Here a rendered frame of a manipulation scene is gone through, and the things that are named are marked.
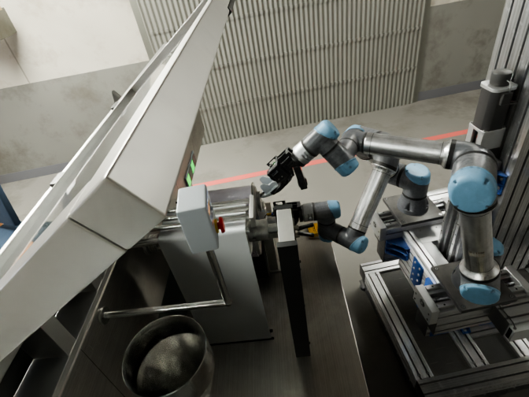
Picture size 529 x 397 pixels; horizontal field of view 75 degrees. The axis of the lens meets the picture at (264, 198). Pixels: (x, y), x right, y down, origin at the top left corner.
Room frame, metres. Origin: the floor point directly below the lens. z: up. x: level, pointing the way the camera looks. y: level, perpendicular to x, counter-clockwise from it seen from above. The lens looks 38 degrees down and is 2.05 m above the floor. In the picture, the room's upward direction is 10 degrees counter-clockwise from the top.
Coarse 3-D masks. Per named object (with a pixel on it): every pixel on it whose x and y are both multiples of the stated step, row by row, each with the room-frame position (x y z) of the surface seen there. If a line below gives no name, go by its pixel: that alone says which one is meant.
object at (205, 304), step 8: (176, 304) 0.49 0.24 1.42; (184, 304) 0.48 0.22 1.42; (192, 304) 0.48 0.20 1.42; (200, 304) 0.48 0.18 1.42; (208, 304) 0.47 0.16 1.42; (216, 304) 0.47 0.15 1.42; (224, 304) 0.47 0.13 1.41; (104, 312) 0.50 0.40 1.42; (112, 312) 0.50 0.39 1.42; (120, 312) 0.49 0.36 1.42; (128, 312) 0.49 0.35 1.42; (136, 312) 0.49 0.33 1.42; (144, 312) 0.48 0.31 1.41; (152, 312) 0.48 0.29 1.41; (160, 312) 0.48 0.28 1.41; (168, 312) 0.48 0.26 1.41; (104, 320) 0.49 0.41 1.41
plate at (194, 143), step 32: (160, 224) 0.93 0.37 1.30; (128, 256) 0.69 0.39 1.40; (160, 256) 0.84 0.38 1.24; (128, 288) 0.62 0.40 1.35; (160, 288) 0.75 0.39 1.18; (96, 320) 0.48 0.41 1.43; (128, 320) 0.56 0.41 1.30; (96, 352) 0.43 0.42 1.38; (64, 384) 0.34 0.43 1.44; (96, 384) 0.38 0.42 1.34
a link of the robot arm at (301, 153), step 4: (300, 144) 1.00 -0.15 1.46; (296, 148) 1.00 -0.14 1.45; (300, 148) 0.99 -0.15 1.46; (304, 148) 1.05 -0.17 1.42; (296, 152) 0.99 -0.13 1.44; (300, 152) 0.98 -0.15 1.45; (304, 152) 0.98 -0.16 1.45; (296, 156) 0.99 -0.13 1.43; (300, 156) 0.98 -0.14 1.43; (304, 156) 0.98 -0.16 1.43; (308, 156) 0.98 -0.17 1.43; (312, 156) 0.97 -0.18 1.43; (300, 160) 0.98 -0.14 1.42; (304, 160) 0.98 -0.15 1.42; (308, 160) 0.98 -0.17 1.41
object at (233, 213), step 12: (216, 204) 0.78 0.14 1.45; (228, 204) 0.77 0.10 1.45; (240, 204) 0.77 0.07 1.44; (252, 204) 0.74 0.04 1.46; (168, 216) 0.76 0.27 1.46; (216, 216) 0.75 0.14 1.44; (228, 216) 0.74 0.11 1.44; (240, 216) 0.70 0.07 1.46; (252, 216) 0.69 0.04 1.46; (156, 228) 0.72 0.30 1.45; (168, 228) 0.71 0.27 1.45; (180, 228) 0.72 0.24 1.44
